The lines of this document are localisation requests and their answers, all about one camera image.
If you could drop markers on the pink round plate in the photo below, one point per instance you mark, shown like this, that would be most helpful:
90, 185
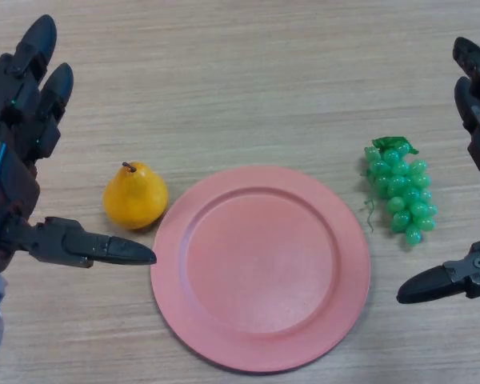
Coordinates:
260, 268

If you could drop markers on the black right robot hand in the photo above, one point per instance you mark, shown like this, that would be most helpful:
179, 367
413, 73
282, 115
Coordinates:
476, 120

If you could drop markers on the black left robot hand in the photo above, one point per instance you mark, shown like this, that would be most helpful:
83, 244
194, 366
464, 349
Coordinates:
12, 188

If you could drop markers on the green grape bunch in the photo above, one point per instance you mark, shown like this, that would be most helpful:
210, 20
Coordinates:
404, 192

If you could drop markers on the yellow pear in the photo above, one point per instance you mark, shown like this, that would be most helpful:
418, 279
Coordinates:
138, 198

